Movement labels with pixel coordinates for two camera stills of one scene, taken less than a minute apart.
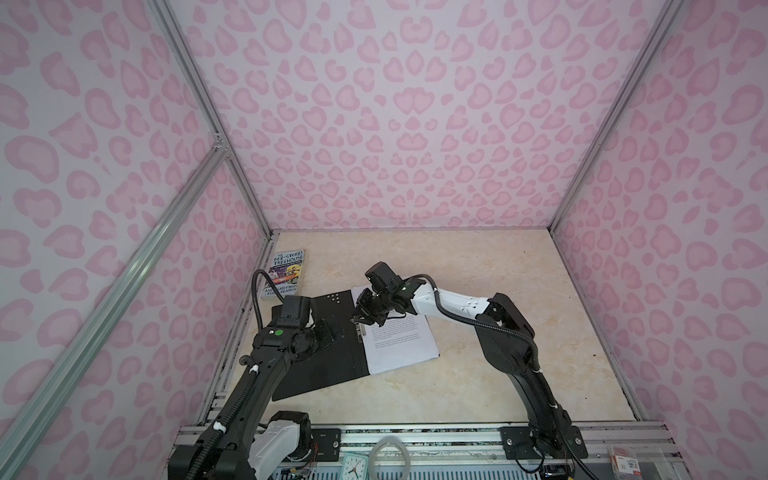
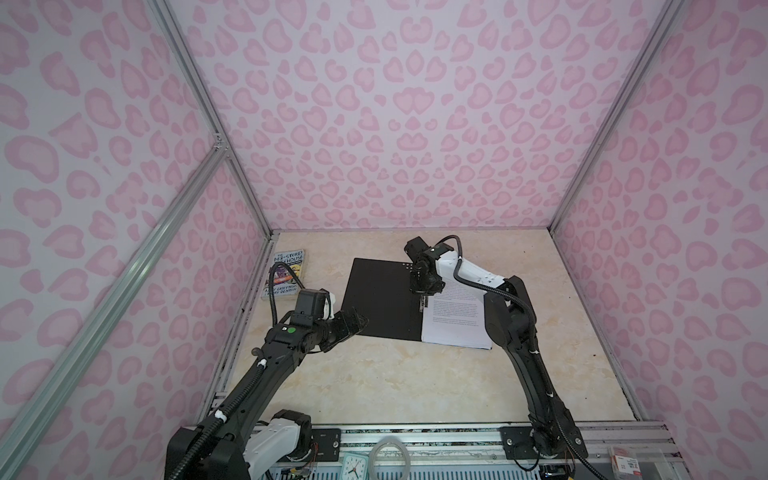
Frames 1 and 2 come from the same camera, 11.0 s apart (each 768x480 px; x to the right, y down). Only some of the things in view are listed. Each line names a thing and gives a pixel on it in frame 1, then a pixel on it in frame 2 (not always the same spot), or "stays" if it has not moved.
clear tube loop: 381,441 stays
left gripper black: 328,337 stays
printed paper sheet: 397,342 → 456,315
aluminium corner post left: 197,86 stays
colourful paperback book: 286,273 stays
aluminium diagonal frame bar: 25,421 stays
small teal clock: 355,466 stays
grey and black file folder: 333,363 → 379,289
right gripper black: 362,310 → 413,287
